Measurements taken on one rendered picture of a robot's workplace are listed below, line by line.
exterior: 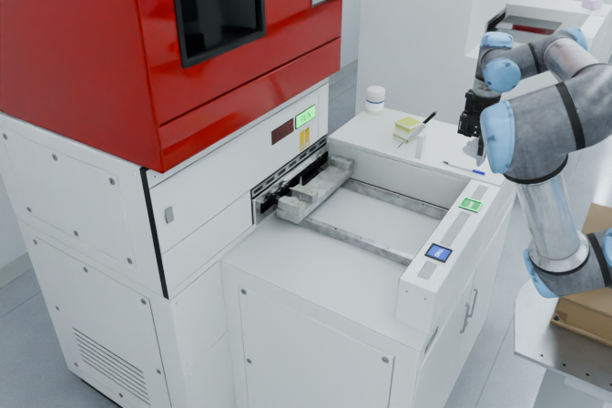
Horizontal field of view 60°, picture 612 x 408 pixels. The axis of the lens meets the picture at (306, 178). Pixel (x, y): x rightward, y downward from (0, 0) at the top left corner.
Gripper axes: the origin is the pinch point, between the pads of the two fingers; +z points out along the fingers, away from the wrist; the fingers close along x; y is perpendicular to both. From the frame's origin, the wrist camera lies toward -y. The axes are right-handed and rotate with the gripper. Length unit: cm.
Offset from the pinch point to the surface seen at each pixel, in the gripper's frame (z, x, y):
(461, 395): 111, -13, -7
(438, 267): 14.7, 31.0, -1.1
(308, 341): 45, 46, 28
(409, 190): 26.0, -15.1, 25.2
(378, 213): 28.7, -0.5, 29.7
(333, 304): 29, 44, 21
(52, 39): -38, 66, 83
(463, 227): 14.7, 11.4, -0.8
